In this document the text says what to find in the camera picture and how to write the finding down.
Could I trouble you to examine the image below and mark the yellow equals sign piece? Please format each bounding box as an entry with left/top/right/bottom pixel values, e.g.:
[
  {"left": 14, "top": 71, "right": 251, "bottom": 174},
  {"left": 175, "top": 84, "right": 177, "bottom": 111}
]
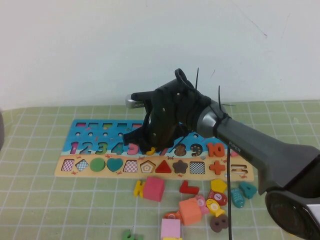
[{"left": 133, "top": 180, "right": 147, "bottom": 199}]

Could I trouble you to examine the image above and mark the yellow fish numbered six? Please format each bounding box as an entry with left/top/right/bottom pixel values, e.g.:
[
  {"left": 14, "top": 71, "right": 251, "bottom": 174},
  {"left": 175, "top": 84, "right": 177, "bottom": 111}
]
[{"left": 205, "top": 198, "right": 226, "bottom": 218}]

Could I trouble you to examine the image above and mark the pink fish numbered five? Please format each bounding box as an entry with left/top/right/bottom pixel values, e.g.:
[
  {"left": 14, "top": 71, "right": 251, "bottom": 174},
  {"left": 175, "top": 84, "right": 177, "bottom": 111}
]
[{"left": 192, "top": 194, "right": 210, "bottom": 215}]

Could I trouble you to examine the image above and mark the brown number eight piece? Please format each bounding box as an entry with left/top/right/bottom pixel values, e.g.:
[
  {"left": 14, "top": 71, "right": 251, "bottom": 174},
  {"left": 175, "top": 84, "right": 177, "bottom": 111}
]
[{"left": 209, "top": 214, "right": 230, "bottom": 233}]

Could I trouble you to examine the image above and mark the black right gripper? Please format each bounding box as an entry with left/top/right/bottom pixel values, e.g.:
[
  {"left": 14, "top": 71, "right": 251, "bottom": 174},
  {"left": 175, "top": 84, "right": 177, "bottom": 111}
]
[{"left": 123, "top": 79, "right": 213, "bottom": 152}]

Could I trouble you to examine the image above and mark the light pink cube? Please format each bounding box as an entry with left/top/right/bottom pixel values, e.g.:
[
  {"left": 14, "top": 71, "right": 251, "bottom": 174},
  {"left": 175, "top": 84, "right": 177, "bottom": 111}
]
[{"left": 160, "top": 218, "right": 182, "bottom": 239}]

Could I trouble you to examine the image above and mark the teal heart piece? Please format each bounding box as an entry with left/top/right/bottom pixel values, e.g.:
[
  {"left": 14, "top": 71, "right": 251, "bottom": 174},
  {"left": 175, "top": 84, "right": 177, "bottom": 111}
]
[{"left": 106, "top": 157, "right": 124, "bottom": 173}]

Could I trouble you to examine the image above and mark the black cable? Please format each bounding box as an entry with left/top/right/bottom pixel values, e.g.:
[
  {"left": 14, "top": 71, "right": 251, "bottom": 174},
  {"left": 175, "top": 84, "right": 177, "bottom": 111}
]
[{"left": 174, "top": 67, "right": 234, "bottom": 240}]

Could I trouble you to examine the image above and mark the red number seven piece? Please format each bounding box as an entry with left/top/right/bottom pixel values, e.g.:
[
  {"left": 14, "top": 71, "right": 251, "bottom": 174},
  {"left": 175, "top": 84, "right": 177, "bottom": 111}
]
[{"left": 179, "top": 180, "right": 201, "bottom": 195}]

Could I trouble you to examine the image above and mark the orange cube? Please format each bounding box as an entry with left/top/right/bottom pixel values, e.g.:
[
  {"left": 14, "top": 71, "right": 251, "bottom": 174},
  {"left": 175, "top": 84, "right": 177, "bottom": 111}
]
[{"left": 178, "top": 198, "right": 203, "bottom": 226}]

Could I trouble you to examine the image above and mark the orange number ten piece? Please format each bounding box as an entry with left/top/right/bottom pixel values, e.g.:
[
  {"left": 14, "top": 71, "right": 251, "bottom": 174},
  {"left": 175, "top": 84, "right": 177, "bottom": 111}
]
[{"left": 206, "top": 142, "right": 226, "bottom": 158}]

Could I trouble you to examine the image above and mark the green circle piece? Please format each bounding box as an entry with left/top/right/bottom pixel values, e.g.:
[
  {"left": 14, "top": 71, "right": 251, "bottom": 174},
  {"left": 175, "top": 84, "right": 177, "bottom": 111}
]
[{"left": 89, "top": 157, "right": 106, "bottom": 173}]

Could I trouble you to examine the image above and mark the colourful wooden puzzle board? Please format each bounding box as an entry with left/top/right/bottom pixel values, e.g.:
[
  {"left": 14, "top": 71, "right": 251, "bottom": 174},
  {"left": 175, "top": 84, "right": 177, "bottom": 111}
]
[{"left": 54, "top": 119, "right": 255, "bottom": 182}]

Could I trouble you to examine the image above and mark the orange plus sign piece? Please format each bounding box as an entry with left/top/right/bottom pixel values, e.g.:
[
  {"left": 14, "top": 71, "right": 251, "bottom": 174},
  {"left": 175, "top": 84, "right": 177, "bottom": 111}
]
[{"left": 209, "top": 159, "right": 227, "bottom": 176}]

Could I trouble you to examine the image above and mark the teal number four piece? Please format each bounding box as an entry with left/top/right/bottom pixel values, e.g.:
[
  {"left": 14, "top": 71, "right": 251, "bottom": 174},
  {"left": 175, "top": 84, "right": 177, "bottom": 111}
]
[{"left": 238, "top": 181, "right": 258, "bottom": 200}]

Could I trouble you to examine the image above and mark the green wooden number piece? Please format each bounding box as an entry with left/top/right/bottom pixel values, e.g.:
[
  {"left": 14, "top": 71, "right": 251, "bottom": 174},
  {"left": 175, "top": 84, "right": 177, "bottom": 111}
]
[{"left": 122, "top": 229, "right": 145, "bottom": 240}]

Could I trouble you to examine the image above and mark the pink number five piece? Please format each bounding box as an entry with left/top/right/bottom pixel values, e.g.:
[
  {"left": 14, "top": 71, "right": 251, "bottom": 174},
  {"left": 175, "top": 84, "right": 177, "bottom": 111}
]
[{"left": 126, "top": 143, "right": 140, "bottom": 156}]

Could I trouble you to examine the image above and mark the magenta cube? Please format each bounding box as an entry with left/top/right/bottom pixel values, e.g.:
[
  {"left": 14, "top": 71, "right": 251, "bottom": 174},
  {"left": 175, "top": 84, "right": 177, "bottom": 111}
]
[{"left": 143, "top": 176, "right": 166, "bottom": 202}]

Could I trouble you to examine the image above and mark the teal fish piece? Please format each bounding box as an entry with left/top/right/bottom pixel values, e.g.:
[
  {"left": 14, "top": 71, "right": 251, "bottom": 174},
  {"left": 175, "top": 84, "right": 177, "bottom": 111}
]
[{"left": 228, "top": 187, "right": 245, "bottom": 209}]

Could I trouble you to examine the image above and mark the green checked tablecloth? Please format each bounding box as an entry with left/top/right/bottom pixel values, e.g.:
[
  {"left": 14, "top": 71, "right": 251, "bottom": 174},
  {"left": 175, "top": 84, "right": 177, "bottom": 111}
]
[{"left": 0, "top": 99, "right": 320, "bottom": 240}]

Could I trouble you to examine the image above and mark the red fish numbered seven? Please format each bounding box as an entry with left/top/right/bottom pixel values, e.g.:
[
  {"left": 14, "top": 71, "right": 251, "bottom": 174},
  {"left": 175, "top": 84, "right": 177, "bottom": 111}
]
[{"left": 206, "top": 189, "right": 229, "bottom": 206}]

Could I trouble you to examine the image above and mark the red triangle piece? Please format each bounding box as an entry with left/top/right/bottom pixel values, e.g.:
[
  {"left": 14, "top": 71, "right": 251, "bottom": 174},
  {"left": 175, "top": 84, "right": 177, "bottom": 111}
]
[{"left": 154, "top": 159, "right": 173, "bottom": 174}]

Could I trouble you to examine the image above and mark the orange fish numbered ten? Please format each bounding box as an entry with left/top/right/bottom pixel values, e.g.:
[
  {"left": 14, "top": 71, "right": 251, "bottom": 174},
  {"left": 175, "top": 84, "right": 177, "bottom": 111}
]
[{"left": 163, "top": 211, "right": 182, "bottom": 221}]

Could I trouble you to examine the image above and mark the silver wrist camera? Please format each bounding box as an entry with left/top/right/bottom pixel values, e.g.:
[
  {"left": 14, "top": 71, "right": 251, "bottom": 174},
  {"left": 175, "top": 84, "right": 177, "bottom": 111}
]
[{"left": 124, "top": 97, "right": 147, "bottom": 110}]

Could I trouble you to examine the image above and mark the yellow pentagon piece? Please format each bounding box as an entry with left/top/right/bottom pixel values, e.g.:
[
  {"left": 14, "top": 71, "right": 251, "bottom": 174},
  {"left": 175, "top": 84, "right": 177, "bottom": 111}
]
[{"left": 210, "top": 178, "right": 228, "bottom": 194}]

